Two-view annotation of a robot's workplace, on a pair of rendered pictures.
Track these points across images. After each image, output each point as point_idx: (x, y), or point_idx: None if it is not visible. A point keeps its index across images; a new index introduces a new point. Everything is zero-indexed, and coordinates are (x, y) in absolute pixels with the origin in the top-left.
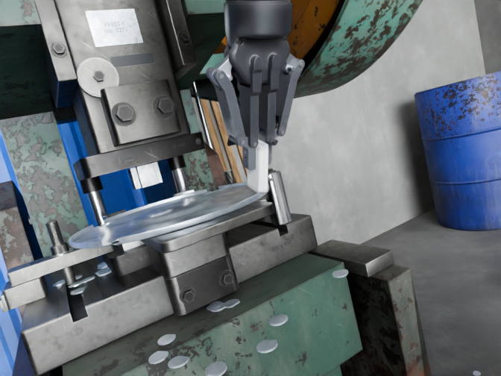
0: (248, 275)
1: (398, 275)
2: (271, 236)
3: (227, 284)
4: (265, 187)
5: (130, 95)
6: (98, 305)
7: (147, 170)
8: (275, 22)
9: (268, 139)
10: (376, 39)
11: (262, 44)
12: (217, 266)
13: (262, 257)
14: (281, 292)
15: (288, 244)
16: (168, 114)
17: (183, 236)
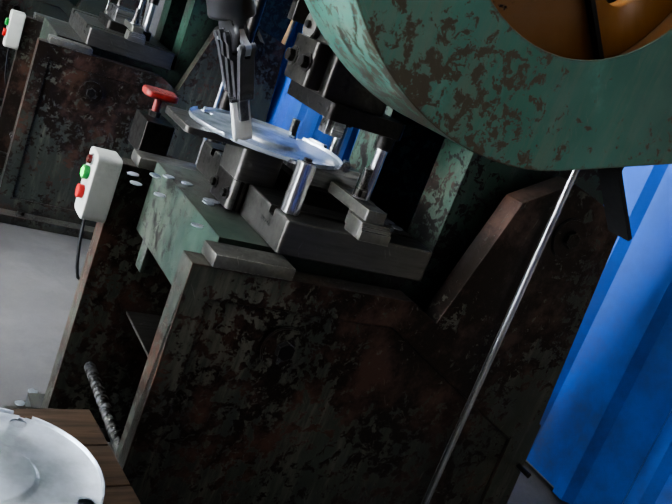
0: (246, 217)
1: (187, 256)
2: (266, 204)
3: (223, 197)
4: (234, 136)
5: (302, 43)
6: (216, 155)
7: (326, 118)
8: (207, 8)
9: (233, 96)
10: (378, 78)
11: (225, 22)
12: (228, 180)
13: (256, 213)
14: (199, 211)
15: (267, 224)
16: (304, 69)
17: (168, 108)
